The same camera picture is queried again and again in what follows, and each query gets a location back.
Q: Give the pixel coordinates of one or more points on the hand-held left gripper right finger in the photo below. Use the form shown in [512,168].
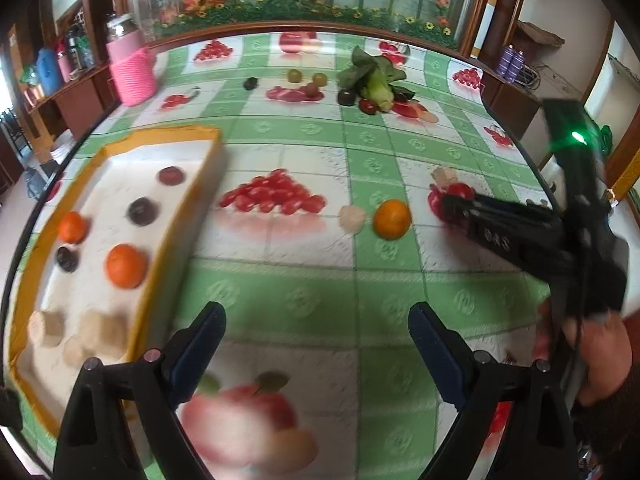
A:
[440,360]

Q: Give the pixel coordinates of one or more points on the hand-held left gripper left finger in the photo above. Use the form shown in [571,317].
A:
[195,355]

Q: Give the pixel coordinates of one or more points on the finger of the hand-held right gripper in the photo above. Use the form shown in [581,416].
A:
[465,220]
[520,211]

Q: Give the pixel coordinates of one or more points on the red tomato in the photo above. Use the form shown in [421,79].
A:
[462,191]

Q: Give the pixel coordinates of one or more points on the large beige block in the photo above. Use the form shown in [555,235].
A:
[102,332]

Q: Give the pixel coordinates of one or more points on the large orange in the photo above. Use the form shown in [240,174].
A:
[126,265]
[392,218]

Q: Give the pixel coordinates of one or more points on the white tray with yellow rim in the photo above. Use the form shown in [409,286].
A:
[165,220]

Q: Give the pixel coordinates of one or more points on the dark purple plum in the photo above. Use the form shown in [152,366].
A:
[143,210]
[345,96]
[66,258]

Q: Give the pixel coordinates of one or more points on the person's right forearm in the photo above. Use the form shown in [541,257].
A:
[615,435]

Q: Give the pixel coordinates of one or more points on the person's right hand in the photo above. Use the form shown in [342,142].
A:
[600,355]

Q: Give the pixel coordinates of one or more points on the small beige block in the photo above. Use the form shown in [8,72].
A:
[351,218]
[46,328]
[445,176]

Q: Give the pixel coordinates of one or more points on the wooden side cabinet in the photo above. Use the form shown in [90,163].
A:
[510,105]

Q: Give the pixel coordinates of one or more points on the green printed tablecloth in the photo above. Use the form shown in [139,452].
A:
[300,270]

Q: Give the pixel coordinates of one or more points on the purple bottle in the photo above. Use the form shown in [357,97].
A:
[505,62]
[518,65]

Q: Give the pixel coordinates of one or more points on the red jujube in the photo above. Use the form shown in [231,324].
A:
[368,106]

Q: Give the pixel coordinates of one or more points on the green bok choy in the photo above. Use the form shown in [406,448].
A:
[377,80]

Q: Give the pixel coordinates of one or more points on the small orange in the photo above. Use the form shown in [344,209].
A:
[73,226]

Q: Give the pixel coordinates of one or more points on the dark red plum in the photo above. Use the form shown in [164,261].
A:
[170,175]

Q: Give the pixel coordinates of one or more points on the brownish grape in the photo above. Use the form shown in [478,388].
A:
[311,89]

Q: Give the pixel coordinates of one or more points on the yellow green grape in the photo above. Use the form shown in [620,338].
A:
[319,79]

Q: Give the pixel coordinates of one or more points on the small black grape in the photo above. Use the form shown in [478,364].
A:
[250,83]

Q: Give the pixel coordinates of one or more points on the wooden side shelf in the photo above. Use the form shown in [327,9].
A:
[75,105]

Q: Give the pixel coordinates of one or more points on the glass jar in pink knit cover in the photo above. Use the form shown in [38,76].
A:
[131,72]

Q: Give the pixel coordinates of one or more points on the copper coloured cup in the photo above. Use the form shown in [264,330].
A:
[32,95]

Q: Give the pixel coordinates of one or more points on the pink bottle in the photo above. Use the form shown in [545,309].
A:
[64,67]

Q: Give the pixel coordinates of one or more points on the blue bottle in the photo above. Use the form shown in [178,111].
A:
[47,72]

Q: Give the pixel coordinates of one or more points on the dark thermos flask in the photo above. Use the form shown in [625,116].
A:
[77,50]

